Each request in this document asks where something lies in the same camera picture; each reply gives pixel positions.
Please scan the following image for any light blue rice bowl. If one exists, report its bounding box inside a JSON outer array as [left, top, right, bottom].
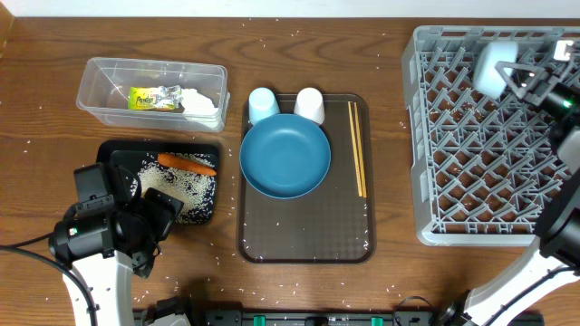
[[472, 41, 518, 100]]

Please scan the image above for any left wooden chopstick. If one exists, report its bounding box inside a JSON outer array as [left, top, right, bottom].
[[348, 101, 363, 197]]

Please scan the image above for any black waste tray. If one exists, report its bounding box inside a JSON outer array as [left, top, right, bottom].
[[96, 140, 219, 210]]

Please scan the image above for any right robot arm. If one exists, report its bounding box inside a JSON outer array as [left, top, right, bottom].
[[432, 40, 579, 325]]

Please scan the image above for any light blue cup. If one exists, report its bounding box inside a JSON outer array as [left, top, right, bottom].
[[248, 87, 280, 125]]

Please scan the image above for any white rice pile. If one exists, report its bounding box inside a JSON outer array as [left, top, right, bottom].
[[137, 152, 217, 225]]

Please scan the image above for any grey dishwasher rack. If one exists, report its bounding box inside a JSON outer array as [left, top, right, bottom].
[[401, 25, 579, 246]]

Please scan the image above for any dark blue plate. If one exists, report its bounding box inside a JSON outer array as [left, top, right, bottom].
[[239, 114, 332, 199]]

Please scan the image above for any brown serving tray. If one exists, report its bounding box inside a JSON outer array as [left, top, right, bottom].
[[237, 94, 376, 264]]

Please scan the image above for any wooden chopstick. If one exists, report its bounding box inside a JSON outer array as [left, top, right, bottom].
[[348, 101, 363, 197], [353, 102, 367, 198]]

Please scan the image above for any right wooden chopstick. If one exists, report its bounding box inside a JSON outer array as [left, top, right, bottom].
[[353, 102, 367, 198]]

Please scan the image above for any green snack wrapper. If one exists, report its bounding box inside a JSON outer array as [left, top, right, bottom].
[[128, 87, 159, 110]]

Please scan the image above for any pink cup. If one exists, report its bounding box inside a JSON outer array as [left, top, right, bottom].
[[294, 88, 325, 125]]

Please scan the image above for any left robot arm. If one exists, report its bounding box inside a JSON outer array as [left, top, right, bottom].
[[49, 163, 183, 325]]

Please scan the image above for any orange carrot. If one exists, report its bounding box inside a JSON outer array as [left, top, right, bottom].
[[158, 153, 217, 177]]

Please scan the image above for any white napkin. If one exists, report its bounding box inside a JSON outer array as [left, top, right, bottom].
[[180, 89, 218, 116]]

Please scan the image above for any clear plastic bin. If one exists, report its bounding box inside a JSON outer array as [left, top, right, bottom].
[[76, 57, 230, 132]]

